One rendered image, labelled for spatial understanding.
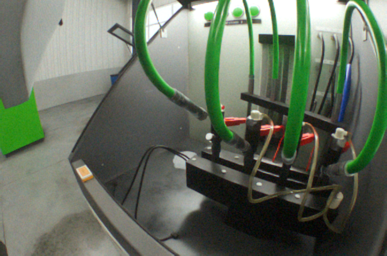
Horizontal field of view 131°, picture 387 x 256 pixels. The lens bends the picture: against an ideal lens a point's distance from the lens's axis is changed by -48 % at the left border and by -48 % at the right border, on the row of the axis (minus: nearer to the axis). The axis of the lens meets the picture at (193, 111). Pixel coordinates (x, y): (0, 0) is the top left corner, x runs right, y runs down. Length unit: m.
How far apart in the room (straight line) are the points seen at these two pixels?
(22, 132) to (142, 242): 3.28
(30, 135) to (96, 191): 3.15
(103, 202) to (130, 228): 0.09
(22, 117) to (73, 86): 3.75
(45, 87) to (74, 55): 1.57
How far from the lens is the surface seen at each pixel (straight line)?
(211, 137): 0.34
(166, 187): 0.55
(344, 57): 0.36
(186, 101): 0.25
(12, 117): 3.40
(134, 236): 0.31
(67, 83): 6.73
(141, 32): 0.20
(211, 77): 0.15
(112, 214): 0.35
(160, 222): 0.46
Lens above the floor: 1.20
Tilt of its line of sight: 18 degrees down
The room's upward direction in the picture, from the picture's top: 1 degrees counter-clockwise
